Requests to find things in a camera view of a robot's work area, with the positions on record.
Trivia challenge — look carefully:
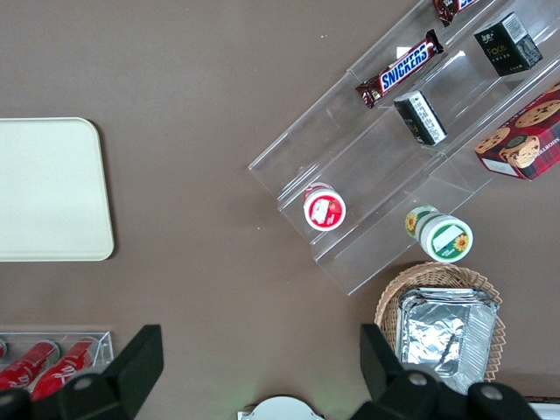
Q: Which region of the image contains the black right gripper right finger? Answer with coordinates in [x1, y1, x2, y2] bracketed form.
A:
[349, 323, 543, 420]

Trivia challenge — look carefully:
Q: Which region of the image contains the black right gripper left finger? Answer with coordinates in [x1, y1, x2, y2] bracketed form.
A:
[0, 323, 165, 420]

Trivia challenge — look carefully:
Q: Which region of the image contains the silver foil tray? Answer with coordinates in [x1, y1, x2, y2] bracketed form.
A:
[395, 287, 501, 395]

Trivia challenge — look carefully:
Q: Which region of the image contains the tan wicker basket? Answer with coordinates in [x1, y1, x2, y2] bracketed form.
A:
[374, 261, 508, 386]

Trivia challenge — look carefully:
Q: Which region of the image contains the cream plastic tray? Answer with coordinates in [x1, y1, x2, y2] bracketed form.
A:
[0, 116, 116, 263]

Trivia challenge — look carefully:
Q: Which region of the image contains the clear acrylic can box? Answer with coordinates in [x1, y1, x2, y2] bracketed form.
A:
[0, 331, 113, 382]

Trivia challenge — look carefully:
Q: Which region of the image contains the red cola can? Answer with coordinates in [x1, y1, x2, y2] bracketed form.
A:
[31, 336, 100, 402]
[0, 340, 61, 393]

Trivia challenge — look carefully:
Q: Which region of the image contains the white round disc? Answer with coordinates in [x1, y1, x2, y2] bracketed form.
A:
[237, 395, 325, 420]

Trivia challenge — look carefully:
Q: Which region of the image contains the green sunflower yogurt cup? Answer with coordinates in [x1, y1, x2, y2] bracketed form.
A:
[403, 205, 474, 263]

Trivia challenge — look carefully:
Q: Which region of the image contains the red strawberry yogurt cup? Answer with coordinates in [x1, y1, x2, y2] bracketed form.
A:
[303, 181, 347, 232]

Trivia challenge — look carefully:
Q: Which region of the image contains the clear acrylic tiered shelf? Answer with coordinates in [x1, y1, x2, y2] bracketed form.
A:
[247, 0, 560, 298]

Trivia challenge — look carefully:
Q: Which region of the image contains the dark green tea box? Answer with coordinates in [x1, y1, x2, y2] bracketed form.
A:
[393, 90, 448, 147]
[473, 11, 544, 78]

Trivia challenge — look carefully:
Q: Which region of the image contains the red plaid cookie box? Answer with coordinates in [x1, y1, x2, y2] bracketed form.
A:
[474, 81, 560, 181]

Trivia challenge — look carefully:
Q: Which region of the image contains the Snickers chocolate bar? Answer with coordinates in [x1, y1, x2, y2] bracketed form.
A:
[431, 0, 482, 28]
[354, 29, 445, 109]

